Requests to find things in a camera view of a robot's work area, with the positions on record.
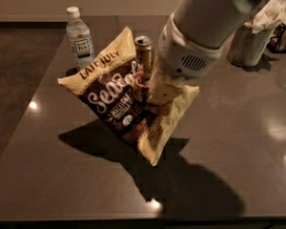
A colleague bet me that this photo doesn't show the crumpled white paper napkins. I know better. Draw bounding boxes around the crumpled white paper napkins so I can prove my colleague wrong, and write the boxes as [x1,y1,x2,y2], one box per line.
[244,0,286,33]

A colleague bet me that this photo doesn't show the gold LaCroix soda can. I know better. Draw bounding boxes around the gold LaCroix soda can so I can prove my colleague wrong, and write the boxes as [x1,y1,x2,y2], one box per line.
[134,35,153,80]

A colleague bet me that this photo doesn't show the black cable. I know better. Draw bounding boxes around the black cable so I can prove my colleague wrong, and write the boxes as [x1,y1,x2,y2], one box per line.
[266,22,286,54]

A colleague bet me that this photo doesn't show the brown Late July chip bag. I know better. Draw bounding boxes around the brown Late July chip bag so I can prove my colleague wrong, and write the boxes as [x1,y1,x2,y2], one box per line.
[58,28,199,166]

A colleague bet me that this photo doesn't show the grey metal cup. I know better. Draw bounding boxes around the grey metal cup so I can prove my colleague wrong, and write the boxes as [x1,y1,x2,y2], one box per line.
[227,26,274,68]

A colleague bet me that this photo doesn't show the clear tea water bottle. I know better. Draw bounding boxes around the clear tea water bottle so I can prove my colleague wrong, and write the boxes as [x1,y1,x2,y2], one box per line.
[66,7,94,70]

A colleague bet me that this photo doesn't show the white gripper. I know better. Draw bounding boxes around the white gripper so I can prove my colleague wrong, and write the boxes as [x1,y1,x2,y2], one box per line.
[146,13,223,105]

